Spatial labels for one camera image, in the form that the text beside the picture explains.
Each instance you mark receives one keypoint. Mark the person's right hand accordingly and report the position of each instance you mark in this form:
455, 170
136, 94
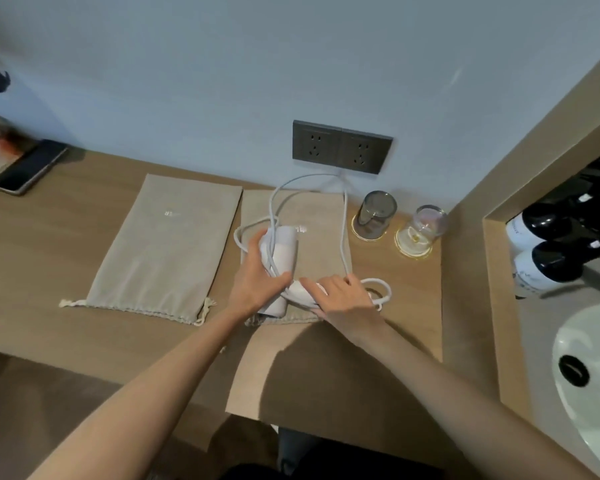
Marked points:
350, 307

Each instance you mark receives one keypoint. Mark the person's left hand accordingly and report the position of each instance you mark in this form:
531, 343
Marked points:
257, 289

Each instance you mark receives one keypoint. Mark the white hair dryer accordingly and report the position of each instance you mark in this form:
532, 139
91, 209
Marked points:
284, 249

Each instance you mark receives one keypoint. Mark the person's left forearm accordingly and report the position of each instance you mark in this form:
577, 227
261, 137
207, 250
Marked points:
145, 404

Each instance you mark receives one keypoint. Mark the person's right forearm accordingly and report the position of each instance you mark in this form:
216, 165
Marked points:
455, 404

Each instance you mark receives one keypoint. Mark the round gold-rimmed coaster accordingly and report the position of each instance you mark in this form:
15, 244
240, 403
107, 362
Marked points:
367, 236
411, 250

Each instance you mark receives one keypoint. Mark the grey smoked glass cup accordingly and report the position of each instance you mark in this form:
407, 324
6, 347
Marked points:
376, 209

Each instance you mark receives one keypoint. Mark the clear glass cup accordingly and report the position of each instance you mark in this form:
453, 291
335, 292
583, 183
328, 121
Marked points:
430, 222

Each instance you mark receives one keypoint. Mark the black top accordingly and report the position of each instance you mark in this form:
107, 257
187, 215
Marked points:
340, 469

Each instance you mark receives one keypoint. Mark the grey vanity unit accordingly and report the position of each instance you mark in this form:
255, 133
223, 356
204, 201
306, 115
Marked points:
535, 344

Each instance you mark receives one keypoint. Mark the black smartphone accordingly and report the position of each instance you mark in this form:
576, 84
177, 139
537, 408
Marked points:
27, 167

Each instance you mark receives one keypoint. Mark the wooden niche frame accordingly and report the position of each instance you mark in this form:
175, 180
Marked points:
467, 304

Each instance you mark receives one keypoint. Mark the dark grey wall socket panel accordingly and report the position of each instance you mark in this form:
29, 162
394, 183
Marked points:
330, 144

